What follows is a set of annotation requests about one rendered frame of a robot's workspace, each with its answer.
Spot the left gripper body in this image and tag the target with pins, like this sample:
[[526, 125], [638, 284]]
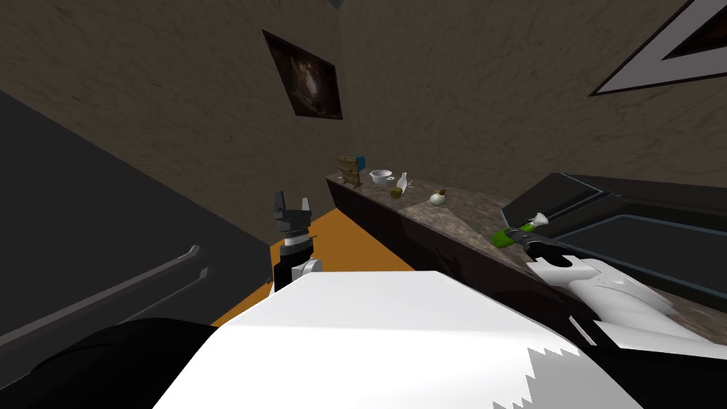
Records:
[[294, 222]]

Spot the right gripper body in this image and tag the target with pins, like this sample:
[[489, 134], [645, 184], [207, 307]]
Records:
[[523, 236]]

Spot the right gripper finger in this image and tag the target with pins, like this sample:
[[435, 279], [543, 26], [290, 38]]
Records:
[[539, 219]]

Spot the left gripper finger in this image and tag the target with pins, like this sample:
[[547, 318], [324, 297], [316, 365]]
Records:
[[280, 204], [306, 208]]

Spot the green rounded object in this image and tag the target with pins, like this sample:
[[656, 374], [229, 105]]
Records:
[[502, 238]]

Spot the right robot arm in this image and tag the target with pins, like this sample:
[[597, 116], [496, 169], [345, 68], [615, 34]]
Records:
[[619, 295]]

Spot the wooden slatted rack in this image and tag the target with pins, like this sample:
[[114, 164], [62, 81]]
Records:
[[349, 170]]

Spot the blue round object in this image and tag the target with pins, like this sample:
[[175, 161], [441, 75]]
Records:
[[361, 163]]

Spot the white bowl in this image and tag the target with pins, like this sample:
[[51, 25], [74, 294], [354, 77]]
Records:
[[381, 176]]

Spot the olive block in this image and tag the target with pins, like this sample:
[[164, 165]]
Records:
[[396, 193]]

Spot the white round brown-topped object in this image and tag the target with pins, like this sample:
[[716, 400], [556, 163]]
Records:
[[437, 199]]

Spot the white bottle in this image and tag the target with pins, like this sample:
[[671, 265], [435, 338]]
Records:
[[402, 182]]

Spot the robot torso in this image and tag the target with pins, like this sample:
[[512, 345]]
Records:
[[369, 341]]

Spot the dark grey refrigerator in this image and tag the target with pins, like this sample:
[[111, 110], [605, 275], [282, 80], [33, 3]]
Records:
[[85, 227]]

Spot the black framed white-bordered picture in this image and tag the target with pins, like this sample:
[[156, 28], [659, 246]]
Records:
[[653, 59]]

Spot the dark brown wall picture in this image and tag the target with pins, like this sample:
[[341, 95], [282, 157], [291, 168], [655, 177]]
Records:
[[306, 76]]

